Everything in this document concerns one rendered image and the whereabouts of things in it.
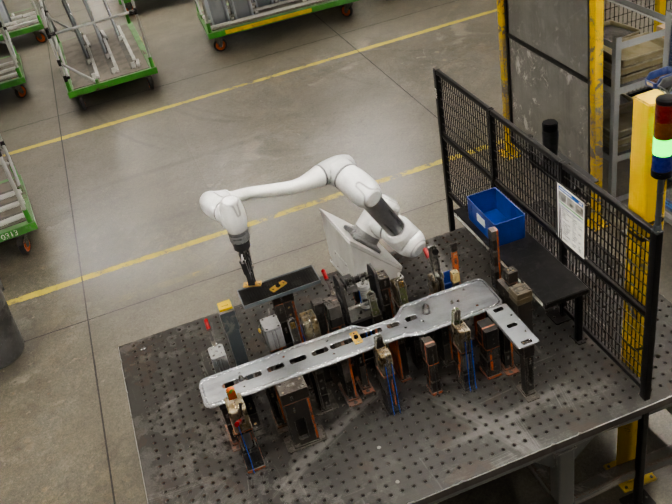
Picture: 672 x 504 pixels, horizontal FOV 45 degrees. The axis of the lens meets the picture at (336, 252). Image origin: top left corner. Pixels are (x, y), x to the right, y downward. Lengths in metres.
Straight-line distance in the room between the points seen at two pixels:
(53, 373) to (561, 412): 3.37
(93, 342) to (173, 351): 1.56
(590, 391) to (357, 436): 1.02
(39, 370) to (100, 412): 0.71
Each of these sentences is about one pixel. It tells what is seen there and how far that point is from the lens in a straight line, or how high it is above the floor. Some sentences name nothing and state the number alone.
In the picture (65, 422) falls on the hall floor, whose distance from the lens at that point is 5.26.
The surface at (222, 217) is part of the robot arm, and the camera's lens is 3.43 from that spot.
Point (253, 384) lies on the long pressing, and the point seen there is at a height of 1.00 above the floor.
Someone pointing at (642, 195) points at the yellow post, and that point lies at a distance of 3.19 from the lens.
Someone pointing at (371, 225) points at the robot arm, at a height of 1.05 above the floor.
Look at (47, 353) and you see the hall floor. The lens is 5.85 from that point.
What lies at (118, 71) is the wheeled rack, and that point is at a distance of 9.42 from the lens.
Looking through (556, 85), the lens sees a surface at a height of 0.88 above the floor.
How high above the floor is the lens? 3.33
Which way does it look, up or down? 34 degrees down
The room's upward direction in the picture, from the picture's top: 12 degrees counter-clockwise
